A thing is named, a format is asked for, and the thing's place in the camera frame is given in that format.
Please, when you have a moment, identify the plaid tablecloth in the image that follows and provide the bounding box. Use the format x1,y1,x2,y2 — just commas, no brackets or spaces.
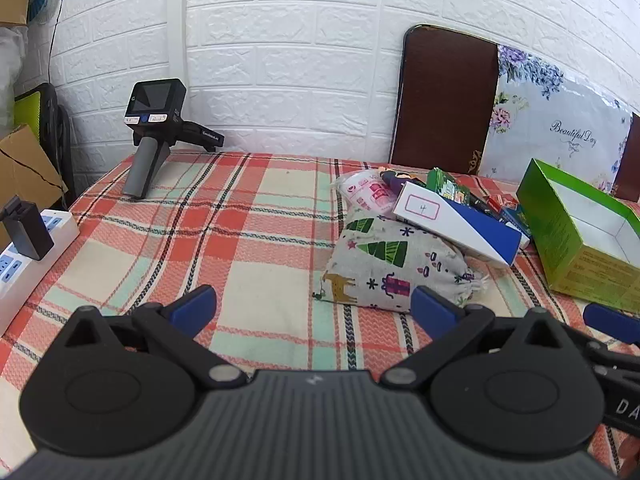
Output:
0,150,640,480

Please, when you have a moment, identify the spare black hand-held gripper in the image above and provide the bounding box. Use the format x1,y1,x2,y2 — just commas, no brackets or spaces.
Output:
122,78,226,200

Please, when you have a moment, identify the torn cardboard box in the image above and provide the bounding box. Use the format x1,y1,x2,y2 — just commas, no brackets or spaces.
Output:
0,124,68,251

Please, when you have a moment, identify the black power adapter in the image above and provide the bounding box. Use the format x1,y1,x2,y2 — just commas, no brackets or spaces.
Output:
0,196,55,261

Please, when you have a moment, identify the white power strip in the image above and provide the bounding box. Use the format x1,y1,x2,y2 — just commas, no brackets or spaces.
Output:
0,208,81,336

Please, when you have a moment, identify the white and blue box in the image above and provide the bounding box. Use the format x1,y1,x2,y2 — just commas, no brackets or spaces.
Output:
392,181,522,267

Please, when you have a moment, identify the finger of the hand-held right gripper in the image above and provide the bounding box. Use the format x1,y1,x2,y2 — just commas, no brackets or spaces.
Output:
580,303,640,361

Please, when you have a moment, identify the black wall cable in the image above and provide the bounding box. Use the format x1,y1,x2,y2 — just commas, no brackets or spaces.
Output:
49,0,76,91

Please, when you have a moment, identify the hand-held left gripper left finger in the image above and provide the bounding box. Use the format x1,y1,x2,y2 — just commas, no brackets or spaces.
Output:
50,285,247,389

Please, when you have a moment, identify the dark purple figure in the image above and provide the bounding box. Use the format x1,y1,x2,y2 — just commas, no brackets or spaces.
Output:
380,170,423,193

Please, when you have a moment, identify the white plastic bag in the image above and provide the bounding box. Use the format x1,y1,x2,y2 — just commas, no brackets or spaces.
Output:
0,25,28,136

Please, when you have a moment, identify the pink tissue packet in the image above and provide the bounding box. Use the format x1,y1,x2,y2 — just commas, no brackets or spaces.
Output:
330,169,401,218

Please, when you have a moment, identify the lime green panel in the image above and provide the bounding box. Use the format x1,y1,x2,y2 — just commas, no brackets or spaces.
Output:
14,91,43,133

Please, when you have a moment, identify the white wall trim strip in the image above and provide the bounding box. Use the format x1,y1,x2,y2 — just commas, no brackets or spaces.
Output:
166,0,189,83

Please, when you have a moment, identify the tree print cloth pouch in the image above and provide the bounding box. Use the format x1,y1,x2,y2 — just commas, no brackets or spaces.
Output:
313,207,488,313

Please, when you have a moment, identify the black metal frame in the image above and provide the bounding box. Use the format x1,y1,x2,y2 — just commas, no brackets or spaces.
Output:
40,82,76,206

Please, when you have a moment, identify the small green box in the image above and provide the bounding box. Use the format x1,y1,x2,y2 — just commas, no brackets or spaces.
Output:
426,167,473,206

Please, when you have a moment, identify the green cardboard box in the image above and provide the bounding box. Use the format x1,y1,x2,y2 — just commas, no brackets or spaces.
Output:
516,158,640,313

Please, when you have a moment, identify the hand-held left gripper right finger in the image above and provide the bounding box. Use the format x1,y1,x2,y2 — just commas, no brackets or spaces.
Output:
382,285,581,389

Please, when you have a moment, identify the small red box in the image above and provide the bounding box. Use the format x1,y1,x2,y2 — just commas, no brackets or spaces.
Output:
487,192,521,211

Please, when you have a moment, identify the white and blue tube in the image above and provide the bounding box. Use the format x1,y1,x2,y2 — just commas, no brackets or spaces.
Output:
500,207,532,250

